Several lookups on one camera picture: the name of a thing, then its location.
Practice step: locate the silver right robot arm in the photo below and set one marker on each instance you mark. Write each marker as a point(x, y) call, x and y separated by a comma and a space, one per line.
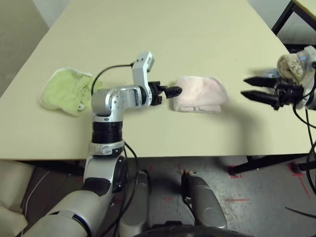
point(311, 101)

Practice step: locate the silver robot leg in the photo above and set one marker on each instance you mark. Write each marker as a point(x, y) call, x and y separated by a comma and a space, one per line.
point(207, 209)
point(135, 202)

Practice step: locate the silver left robot leg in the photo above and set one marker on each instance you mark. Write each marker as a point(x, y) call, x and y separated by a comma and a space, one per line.
point(135, 202)

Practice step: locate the black framed side table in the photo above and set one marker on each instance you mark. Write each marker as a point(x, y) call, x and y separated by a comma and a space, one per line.
point(286, 13)

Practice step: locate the black robot torso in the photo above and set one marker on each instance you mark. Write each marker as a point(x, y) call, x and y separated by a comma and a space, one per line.
point(185, 232)

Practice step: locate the light blue towel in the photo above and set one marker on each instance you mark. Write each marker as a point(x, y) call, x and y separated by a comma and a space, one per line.
point(270, 73)

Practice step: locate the green terry towel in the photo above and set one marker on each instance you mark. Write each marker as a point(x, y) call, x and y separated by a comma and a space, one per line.
point(66, 91)

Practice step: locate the silver right robot leg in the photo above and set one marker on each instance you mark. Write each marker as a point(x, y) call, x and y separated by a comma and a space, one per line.
point(207, 209)

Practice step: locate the red floor tape corner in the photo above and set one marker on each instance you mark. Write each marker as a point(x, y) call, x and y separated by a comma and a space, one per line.
point(234, 175)

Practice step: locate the red floor tape line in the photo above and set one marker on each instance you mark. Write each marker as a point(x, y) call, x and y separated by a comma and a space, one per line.
point(237, 199)

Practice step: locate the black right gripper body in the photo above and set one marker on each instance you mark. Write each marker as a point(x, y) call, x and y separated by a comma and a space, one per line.
point(286, 92)

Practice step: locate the pink terry towel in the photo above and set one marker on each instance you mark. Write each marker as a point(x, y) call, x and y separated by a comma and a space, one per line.
point(200, 93)

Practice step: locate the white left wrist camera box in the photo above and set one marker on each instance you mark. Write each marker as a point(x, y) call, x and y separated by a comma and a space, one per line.
point(142, 66)

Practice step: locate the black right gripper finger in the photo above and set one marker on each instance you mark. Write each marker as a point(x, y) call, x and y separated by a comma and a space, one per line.
point(259, 96)
point(259, 81)

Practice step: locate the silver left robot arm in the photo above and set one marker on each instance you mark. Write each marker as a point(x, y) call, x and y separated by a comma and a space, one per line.
point(108, 106)

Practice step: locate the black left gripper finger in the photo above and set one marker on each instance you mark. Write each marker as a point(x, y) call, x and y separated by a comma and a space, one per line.
point(172, 95)
point(172, 89)

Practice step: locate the black table foot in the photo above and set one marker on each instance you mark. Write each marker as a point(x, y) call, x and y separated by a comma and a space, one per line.
point(56, 168)
point(266, 163)

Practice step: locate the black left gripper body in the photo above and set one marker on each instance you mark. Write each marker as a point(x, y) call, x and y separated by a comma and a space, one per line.
point(155, 92)

